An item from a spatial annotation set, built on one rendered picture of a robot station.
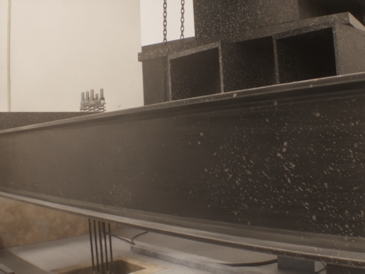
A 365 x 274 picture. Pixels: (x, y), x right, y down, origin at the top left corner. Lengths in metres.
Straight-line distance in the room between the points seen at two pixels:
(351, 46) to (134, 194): 0.68
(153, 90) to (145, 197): 6.86
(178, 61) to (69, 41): 1.71
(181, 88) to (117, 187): 0.50
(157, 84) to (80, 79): 4.91
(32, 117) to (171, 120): 0.95
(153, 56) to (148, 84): 6.30
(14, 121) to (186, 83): 0.69
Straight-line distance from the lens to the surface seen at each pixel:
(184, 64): 1.46
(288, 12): 1.24
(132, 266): 2.17
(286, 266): 1.96
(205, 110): 0.81
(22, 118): 1.74
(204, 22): 1.37
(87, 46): 3.13
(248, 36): 1.28
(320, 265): 1.97
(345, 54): 1.15
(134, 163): 1.00
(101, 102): 1.96
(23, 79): 2.88
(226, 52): 1.28
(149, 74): 7.81
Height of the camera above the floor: 0.59
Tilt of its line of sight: 2 degrees up
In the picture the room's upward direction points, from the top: 3 degrees counter-clockwise
